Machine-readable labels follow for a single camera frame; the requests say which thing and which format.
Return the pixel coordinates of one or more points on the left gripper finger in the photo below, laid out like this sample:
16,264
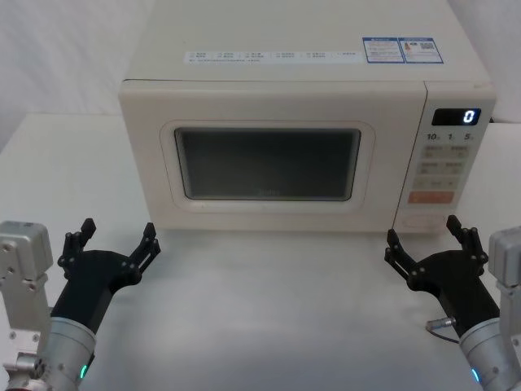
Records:
142,254
75,244

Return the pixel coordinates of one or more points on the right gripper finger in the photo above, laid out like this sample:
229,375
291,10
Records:
468,242
401,256

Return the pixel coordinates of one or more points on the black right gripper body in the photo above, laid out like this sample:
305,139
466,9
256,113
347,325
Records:
452,281

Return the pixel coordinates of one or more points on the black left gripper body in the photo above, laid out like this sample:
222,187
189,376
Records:
91,281

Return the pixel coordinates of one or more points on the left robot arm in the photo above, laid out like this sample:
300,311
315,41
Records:
24,285

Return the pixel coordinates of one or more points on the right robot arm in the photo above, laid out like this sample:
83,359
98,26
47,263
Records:
504,309

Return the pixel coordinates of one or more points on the white table cloth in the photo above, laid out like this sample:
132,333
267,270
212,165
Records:
260,309

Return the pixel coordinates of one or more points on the white curtain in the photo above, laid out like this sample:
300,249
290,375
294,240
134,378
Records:
61,53

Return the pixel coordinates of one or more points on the cream microwave oven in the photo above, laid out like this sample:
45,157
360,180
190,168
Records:
260,102

